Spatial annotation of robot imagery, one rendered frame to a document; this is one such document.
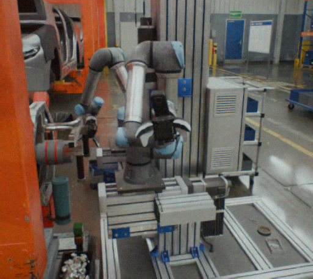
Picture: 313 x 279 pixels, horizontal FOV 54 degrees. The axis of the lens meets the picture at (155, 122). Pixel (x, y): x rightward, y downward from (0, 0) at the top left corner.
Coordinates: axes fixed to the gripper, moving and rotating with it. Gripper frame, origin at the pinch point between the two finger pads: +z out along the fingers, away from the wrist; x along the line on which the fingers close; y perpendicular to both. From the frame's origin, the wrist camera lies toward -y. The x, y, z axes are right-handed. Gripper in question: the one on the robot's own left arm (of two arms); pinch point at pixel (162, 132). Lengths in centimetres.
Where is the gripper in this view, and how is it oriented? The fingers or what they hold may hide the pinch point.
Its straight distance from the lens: 84.8
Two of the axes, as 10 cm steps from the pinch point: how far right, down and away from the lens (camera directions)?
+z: -0.5, 2.8, -9.6
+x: -9.9, 1.2, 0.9
